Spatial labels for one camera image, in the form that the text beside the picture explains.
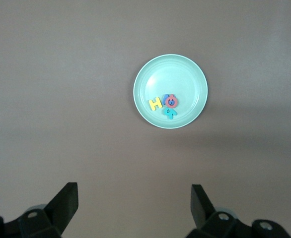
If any teal foam letter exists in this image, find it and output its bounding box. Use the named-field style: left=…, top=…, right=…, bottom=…
left=162, top=108, right=179, bottom=120

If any green plate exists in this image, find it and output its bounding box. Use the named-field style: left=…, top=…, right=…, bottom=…
left=133, top=54, right=209, bottom=129

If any yellow letter H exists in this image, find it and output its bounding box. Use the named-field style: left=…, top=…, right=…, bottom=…
left=148, top=97, right=164, bottom=112

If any red letter Q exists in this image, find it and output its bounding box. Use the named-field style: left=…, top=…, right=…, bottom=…
left=165, top=96, right=179, bottom=109

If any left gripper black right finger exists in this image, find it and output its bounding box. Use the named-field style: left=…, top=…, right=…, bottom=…
left=187, top=184, right=238, bottom=238

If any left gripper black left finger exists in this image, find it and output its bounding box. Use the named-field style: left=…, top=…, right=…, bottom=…
left=5, top=182, right=79, bottom=238

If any dark blue letter M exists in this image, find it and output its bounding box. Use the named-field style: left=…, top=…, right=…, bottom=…
left=161, top=93, right=177, bottom=106

